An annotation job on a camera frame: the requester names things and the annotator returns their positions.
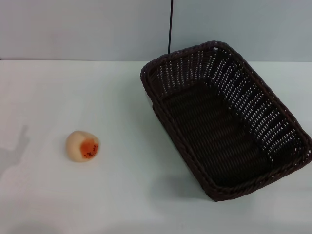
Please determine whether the dark brown woven basket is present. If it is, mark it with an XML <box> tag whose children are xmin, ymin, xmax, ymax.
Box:
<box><xmin>140</xmin><ymin>40</ymin><xmax>312</xmax><ymax>202</ymax></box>

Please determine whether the pale toy peach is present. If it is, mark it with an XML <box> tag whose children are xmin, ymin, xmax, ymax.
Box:
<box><xmin>66</xmin><ymin>130</ymin><xmax>101</xmax><ymax>163</ymax></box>

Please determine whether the black vertical wall strip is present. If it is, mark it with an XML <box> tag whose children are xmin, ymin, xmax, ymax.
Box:
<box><xmin>167</xmin><ymin>0</ymin><xmax>174</xmax><ymax>54</ymax></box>

